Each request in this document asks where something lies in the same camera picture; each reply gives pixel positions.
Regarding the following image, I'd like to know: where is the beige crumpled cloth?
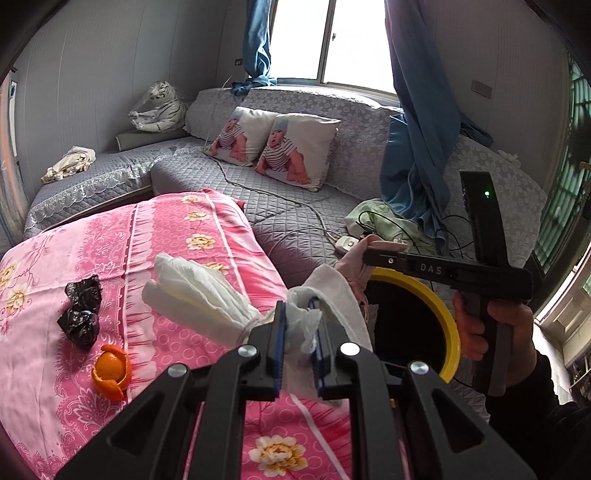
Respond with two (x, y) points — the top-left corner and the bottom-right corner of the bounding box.
(41, 146), (98, 184)

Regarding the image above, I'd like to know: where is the window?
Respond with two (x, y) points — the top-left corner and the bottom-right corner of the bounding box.
(270, 0), (400, 95)

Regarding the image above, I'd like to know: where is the yellow trash bin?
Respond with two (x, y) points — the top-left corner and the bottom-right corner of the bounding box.
(367, 268), (462, 384)

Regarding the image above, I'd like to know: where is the grey quilted sofa cover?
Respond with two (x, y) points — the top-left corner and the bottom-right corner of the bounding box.
(23, 88), (548, 296)

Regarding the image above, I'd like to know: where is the blue curtain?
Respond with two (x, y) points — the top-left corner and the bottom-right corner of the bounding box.
(231, 0), (278, 97)
(379, 0), (495, 232)

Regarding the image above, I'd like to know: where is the pink cloth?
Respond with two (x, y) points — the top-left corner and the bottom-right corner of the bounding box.
(335, 234), (370, 319)

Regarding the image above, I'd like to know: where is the green window grille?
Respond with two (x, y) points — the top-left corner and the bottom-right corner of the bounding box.
(536, 55), (591, 273)

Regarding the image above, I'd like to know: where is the orange peel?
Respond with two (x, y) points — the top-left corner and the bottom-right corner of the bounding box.
(91, 344), (130, 401)

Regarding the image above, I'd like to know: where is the black cable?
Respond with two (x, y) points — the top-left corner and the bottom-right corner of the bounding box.
(358, 210), (481, 259)

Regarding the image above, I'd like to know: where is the baby print pillow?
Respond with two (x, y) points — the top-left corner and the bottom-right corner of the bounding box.
(205, 106), (278, 167)
(254, 114), (341, 192)

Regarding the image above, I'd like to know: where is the white tiger plush toy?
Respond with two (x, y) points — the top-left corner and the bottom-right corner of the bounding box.
(128, 80), (188, 134)

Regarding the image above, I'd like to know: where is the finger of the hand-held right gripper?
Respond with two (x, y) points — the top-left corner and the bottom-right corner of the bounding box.
(363, 242), (407, 256)

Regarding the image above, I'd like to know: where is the person's right forearm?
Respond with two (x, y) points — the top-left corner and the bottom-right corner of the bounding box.
(485, 351), (591, 480)

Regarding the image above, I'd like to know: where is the white power adapter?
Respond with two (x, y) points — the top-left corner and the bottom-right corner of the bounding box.
(333, 235), (363, 254)

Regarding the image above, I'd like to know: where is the pink floral blanket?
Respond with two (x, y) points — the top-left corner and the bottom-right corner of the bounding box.
(0, 190), (411, 480)

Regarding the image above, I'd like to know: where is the small black plastic bag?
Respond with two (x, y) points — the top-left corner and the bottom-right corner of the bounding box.
(57, 274), (103, 348)

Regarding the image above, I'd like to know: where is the light green cloth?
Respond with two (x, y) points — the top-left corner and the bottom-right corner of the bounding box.
(345, 198), (437, 254)

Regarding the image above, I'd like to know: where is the person's right hand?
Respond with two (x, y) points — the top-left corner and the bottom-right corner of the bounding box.
(452, 291), (536, 386)

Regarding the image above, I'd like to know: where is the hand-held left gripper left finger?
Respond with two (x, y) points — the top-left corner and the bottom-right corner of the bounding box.
(55, 300), (289, 480)

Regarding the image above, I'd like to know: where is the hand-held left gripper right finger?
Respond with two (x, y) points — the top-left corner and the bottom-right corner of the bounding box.
(307, 298), (539, 480)

